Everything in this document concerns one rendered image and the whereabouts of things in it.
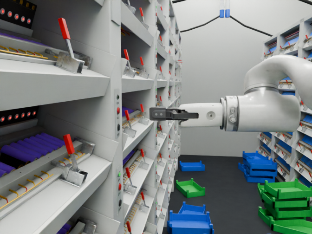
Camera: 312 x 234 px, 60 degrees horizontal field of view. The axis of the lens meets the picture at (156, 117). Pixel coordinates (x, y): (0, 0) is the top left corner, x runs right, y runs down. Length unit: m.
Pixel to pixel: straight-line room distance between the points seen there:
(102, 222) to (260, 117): 0.45
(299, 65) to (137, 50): 0.90
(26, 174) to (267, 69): 0.51
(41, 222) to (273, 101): 0.50
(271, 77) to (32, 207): 0.54
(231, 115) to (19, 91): 0.43
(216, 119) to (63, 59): 0.34
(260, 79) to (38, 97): 0.47
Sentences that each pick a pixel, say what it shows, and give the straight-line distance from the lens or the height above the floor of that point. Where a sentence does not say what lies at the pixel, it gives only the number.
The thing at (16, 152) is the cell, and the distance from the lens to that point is 0.55.
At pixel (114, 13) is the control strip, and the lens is 0.68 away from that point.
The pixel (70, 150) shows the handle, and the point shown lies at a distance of 0.51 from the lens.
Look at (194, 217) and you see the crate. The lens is 2.24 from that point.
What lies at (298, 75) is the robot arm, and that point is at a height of 1.15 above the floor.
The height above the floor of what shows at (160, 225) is 0.16.
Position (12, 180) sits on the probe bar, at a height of 1.00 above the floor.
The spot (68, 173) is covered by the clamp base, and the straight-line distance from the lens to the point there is 0.52.
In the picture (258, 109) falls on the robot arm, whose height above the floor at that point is 1.08.
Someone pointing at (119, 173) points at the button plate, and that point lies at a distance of 0.72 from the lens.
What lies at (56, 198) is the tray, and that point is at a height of 0.96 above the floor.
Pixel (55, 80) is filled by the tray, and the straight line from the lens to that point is 0.41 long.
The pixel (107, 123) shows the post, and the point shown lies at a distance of 0.65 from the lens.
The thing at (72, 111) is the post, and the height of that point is 1.07.
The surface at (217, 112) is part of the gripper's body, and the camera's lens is 0.61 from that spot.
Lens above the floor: 1.14
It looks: 7 degrees down
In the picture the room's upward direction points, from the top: straight up
